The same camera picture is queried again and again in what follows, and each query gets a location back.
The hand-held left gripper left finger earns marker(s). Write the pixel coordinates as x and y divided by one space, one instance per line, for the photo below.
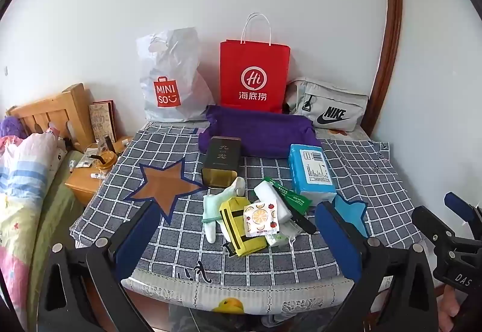
135 241

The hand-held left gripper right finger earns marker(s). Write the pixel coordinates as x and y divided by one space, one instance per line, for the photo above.
339 238

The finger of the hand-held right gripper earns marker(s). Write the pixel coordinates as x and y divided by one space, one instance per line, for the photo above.
433 222
457 204

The green packet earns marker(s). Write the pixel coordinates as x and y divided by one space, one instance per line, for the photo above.
293 196

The fruit-print packet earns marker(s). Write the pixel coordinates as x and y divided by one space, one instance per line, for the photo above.
261 219

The white sponge block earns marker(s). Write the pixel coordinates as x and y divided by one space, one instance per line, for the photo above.
269 192

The white and green sock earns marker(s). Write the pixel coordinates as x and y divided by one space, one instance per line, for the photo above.
212 207

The yellow striped pouch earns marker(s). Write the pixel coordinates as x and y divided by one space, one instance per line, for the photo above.
233 226

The purple fabric storage bin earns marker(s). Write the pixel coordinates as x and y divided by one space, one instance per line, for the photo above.
263 132

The person's right hand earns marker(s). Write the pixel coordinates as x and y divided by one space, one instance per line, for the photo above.
450 309

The black flat strip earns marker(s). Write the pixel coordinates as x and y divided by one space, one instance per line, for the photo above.
303 222

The grey checked star tablecloth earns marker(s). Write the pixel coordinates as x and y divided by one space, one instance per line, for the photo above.
188 241

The blue tissue pack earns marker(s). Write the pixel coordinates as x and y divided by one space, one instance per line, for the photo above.
310 170

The wooden bedside table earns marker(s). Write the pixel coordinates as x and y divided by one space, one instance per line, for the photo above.
84 185

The green bed sheet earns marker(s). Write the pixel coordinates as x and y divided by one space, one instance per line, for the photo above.
56 211

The amber glass cup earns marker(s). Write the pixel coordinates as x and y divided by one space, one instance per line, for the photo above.
103 162

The white duck-print table cover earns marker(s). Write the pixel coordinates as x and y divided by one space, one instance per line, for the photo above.
263 296

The dark tea tin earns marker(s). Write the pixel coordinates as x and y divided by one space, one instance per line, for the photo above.
222 158

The brown patterned book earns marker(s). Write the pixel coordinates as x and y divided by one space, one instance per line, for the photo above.
102 121

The pastel striped blanket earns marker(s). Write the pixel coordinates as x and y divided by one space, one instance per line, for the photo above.
22 174

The grey waist bag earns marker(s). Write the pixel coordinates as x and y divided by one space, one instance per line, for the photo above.
331 102

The wooden headboard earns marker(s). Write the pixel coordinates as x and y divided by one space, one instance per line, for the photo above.
56 109

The purple fluffy cushion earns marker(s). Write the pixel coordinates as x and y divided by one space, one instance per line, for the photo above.
11 126

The white plastic shopping bag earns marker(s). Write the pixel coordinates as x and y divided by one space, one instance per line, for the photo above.
169 68

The red paper bag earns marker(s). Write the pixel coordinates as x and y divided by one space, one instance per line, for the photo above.
256 68

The brown wooden door frame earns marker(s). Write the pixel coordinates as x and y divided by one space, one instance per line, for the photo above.
389 34

